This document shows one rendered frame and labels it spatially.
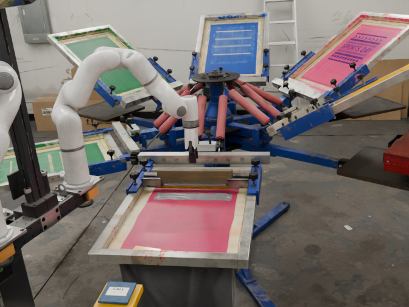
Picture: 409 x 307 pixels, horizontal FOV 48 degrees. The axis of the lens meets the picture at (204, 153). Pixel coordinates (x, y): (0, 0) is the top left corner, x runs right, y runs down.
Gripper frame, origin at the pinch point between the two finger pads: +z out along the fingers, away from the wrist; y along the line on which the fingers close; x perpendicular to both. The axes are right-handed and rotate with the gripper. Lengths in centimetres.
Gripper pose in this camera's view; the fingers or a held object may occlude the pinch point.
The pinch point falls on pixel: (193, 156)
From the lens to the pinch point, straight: 211.9
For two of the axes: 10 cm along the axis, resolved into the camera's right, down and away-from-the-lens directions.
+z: 0.7, 9.3, 3.6
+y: -1.4, 3.7, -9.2
